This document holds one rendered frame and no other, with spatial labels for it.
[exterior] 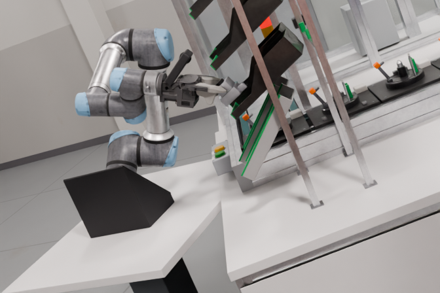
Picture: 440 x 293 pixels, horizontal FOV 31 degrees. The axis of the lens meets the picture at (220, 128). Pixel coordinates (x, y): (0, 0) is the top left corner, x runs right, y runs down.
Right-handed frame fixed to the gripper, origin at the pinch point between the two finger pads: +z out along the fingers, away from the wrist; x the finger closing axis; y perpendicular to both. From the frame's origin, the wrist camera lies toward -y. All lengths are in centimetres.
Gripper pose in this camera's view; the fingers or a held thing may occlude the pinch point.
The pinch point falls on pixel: (224, 85)
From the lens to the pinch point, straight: 237.5
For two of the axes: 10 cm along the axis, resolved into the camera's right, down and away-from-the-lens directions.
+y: -0.3, 9.1, 4.2
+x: -2.3, 4.0, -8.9
